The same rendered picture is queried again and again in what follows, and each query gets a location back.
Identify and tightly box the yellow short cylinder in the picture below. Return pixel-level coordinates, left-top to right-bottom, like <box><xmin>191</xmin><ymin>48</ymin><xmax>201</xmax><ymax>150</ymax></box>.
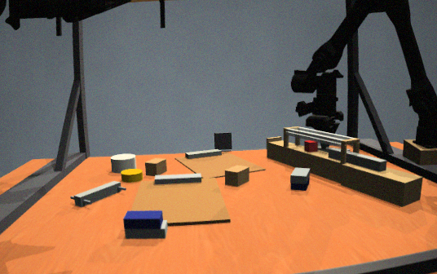
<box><xmin>121</xmin><ymin>169</ymin><xmax>143</xmax><ymax>183</ymax></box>

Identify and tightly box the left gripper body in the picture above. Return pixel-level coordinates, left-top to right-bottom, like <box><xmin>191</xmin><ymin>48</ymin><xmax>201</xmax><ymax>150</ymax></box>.
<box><xmin>306</xmin><ymin>94</ymin><xmax>344</xmax><ymax>128</ymax></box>

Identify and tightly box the grey cylinder with white top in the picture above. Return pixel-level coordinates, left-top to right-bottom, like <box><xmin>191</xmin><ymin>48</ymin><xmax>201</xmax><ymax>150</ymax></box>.
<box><xmin>111</xmin><ymin>154</ymin><xmax>137</xmax><ymax>174</ymax></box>

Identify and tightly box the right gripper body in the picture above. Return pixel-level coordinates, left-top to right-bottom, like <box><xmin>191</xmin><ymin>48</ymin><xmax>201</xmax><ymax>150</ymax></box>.
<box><xmin>44</xmin><ymin>0</ymin><xmax>104</xmax><ymax>23</ymax></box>

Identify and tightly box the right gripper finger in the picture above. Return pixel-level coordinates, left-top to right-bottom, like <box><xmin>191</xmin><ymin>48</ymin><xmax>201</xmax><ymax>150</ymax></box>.
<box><xmin>104</xmin><ymin>0</ymin><xmax>131</xmax><ymax>12</ymax></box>
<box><xmin>78</xmin><ymin>11</ymin><xmax>97</xmax><ymax>21</ymax></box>

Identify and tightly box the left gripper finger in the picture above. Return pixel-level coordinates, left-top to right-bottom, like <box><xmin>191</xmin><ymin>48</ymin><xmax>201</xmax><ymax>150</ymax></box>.
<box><xmin>312</xmin><ymin>126</ymin><xmax>333</xmax><ymax>133</ymax></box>
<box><xmin>331</xmin><ymin>122</ymin><xmax>340</xmax><ymax>134</ymax></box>

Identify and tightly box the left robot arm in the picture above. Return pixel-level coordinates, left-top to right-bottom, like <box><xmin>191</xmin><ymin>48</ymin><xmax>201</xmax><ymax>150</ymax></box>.
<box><xmin>291</xmin><ymin>0</ymin><xmax>437</xmax><ymax>148</ymax></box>

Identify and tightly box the small brown wooden block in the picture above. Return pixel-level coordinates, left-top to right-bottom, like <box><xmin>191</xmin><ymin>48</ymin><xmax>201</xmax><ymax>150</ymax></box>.
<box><xmin>145</xmin><ymin>158</ymin><xmax>167</xmax><ymax>176</ymax></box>
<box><xmin>225</xmin><ymin>166</ymin><xmax>249</xmax><ymax>187</ymax></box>

